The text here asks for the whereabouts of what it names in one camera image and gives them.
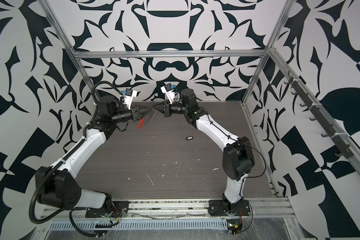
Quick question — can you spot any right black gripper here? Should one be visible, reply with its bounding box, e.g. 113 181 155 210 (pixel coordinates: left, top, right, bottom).
154 99 191 119

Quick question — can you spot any large keyring with red handle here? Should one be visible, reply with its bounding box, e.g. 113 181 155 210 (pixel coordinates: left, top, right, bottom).
138 109 156 129

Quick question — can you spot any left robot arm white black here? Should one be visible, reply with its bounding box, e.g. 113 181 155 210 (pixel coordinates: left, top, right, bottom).
31 96 152 210

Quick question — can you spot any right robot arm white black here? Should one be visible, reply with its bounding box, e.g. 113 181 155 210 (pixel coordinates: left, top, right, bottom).
154 84 255 206

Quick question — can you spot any small green-lit circuit board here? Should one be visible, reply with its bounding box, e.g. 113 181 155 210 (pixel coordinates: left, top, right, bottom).
227 221 243 235

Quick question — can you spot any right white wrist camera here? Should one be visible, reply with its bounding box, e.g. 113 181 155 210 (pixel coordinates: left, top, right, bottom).
161 84 176 104

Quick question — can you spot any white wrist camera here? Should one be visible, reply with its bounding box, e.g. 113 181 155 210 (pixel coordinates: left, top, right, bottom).
161 84 176 104
122 89 138 110

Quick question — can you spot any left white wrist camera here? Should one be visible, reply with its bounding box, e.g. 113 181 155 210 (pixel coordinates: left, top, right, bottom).
122 89 138 110

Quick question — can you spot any aluminium frame back crossbar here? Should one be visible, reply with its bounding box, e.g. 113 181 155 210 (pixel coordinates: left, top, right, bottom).
73 50 266 59

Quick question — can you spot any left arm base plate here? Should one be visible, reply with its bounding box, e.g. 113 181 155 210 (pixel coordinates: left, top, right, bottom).
85 201 130 218

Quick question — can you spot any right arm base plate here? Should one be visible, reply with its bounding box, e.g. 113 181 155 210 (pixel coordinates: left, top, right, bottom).
208 200 251 217

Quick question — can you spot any white slotted cable duct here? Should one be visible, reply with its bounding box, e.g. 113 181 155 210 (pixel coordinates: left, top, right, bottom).
49 219 228 231

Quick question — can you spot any aluminium frame front rail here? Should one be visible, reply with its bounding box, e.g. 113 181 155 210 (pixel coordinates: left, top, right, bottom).
38 196 296 221

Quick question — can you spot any grey wall hook rack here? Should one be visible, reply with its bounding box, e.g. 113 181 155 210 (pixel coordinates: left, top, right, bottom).
285 71 355 159

